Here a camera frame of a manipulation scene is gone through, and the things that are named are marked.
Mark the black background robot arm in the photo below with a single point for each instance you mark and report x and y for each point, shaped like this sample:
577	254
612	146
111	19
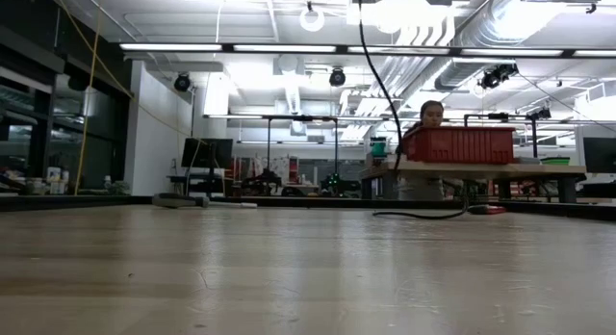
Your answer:
262	181

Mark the black robot with green light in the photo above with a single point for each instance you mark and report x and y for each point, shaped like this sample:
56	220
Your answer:
337	186

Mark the green container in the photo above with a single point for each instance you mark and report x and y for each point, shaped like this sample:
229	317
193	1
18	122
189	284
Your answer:
378	148

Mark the black round ceiling fixture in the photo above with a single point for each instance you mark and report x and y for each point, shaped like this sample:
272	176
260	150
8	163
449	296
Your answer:
337	77
78	83
182	82

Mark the black monitor on stand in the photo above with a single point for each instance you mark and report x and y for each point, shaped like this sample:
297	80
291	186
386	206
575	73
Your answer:
207	153

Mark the white ceiling light tube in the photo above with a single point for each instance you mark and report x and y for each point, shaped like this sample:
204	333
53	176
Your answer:
597	53
510	52
409	50
284	48
171	46

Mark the dark desk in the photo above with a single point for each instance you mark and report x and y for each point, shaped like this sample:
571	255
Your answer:
192	179

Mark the person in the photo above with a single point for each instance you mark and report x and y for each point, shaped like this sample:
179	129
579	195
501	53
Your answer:
431	114

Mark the red plastic bin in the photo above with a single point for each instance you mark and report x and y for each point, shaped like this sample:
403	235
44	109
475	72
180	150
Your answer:
457	145

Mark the wooden table with grey legs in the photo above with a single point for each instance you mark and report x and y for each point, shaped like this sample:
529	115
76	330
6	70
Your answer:
481	170

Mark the green tray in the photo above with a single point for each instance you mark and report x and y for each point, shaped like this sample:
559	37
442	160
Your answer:
556	160

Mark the white labelled jar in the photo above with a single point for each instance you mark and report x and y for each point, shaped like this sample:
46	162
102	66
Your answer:
53	173

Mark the black metal gantry frame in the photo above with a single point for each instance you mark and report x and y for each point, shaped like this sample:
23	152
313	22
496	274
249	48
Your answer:
300	118

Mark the black ceiling camera rig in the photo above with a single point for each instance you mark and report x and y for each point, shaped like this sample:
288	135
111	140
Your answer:
495	76

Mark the silver ventilation duct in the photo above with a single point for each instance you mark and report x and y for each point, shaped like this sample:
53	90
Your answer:
481	27

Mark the black camera stand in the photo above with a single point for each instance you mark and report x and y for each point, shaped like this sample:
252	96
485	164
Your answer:
535	133

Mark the black aluminium table frame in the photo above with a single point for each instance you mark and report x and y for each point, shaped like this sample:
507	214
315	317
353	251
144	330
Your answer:
72	202

